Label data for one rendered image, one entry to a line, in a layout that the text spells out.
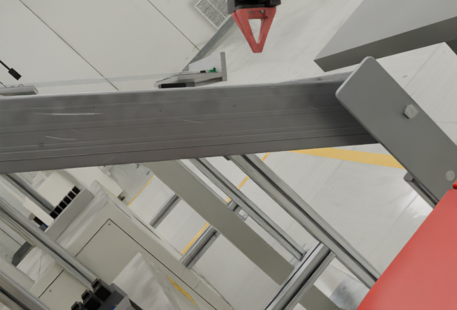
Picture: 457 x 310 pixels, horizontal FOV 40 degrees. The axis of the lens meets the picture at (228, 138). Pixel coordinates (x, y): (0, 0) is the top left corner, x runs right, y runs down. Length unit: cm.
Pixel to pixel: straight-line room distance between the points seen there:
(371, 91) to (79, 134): 25
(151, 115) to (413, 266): 33
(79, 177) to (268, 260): 407
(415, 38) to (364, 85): 53
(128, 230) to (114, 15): 689
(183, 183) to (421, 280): 129
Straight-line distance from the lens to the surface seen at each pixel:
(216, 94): 54
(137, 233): 202
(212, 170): 200
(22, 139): 53
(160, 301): 96
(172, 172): 150
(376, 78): 55
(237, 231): 156
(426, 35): 105
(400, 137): 56
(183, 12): 890
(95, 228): 201
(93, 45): 868
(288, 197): 133
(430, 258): 25
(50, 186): 556
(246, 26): 107
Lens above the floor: 91
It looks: 13 degrees down
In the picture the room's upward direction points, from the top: 47 degrees counter-clockwise
